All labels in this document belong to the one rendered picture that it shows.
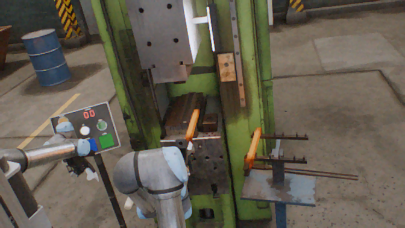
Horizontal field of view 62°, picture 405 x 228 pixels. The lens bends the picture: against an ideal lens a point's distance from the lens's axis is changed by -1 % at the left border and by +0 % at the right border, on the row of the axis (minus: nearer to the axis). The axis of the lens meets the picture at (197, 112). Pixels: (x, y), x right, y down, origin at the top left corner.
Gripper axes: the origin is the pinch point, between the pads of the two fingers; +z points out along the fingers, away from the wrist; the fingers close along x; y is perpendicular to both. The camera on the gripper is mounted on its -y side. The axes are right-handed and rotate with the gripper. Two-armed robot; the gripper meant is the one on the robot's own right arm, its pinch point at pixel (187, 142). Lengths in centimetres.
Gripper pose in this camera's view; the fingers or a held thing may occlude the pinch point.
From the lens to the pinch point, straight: 162.1
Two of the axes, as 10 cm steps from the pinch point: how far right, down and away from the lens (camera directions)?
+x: 9.8, -0.9, -1.7
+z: 1.2, -4.5, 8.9
